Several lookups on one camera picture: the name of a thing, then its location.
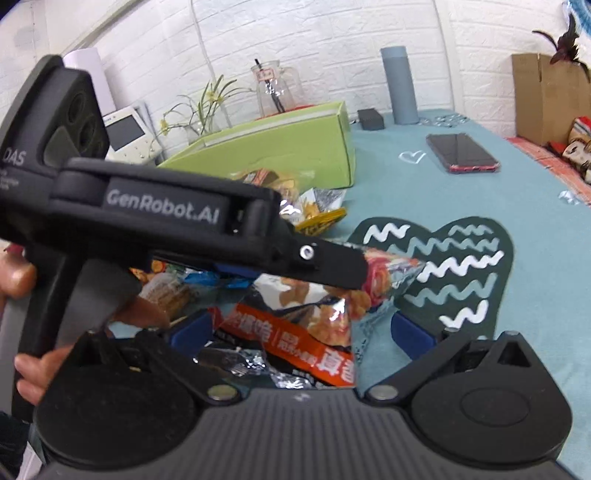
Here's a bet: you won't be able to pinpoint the glass vase with yellow flowers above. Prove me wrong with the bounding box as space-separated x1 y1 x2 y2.
156 75 256 145

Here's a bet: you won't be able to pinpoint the large orange snack packet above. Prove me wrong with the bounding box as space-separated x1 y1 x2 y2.
215 274 357 389

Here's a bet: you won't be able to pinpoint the green cardboard box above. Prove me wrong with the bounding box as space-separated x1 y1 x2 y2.
157 100 357 191

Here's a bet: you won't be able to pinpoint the person's left hand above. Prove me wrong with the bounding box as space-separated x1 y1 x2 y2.
0 251 171 408

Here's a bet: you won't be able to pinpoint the red plastic basket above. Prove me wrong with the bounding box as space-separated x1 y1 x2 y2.
256 103 326 119

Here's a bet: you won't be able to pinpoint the white wall cable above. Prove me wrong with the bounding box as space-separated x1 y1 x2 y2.
191 0 219 81

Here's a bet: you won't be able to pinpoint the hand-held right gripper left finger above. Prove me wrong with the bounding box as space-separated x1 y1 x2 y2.
84 309 241 408

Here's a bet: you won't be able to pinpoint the white paper roll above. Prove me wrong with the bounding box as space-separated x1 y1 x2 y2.
62 48 115 117

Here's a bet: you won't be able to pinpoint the black straw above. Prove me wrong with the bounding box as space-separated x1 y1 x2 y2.
254 58 283 114

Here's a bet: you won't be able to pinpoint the red silver snack packet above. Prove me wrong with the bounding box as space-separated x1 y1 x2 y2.
344 242 426 320

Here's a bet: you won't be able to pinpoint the silver foil snack packet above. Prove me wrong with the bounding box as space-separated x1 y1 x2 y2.
198 345 279 385

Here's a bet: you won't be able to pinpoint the purple leaf plant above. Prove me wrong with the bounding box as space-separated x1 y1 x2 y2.
532 13 591 71

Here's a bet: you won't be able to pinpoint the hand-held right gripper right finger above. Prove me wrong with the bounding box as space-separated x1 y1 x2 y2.
362 311 546 406

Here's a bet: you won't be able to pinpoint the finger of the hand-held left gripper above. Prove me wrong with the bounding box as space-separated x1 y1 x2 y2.
272 220 369 291

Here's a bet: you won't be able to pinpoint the yellow snack packet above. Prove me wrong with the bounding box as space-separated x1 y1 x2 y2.
281 187 348 237

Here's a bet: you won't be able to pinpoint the small black box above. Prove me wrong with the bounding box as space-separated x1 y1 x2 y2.
357 109 386 131

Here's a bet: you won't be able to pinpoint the brown cardboard box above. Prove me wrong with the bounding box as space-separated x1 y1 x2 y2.
511 52 591 145

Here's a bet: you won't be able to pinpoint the brown biscuit packet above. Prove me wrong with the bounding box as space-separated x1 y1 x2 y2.
137 271 195 320

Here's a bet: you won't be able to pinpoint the painted doll figures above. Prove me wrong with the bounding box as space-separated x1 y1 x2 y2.
549 117 591 186

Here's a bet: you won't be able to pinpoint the smartphone with red case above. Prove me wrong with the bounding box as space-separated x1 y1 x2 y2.
425 132 502 175

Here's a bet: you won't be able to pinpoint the grey cylindrical bottle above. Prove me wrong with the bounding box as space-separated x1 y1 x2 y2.
380 45 419 126

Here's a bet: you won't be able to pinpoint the white device with screen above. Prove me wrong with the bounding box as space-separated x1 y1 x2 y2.
102 104 165 163

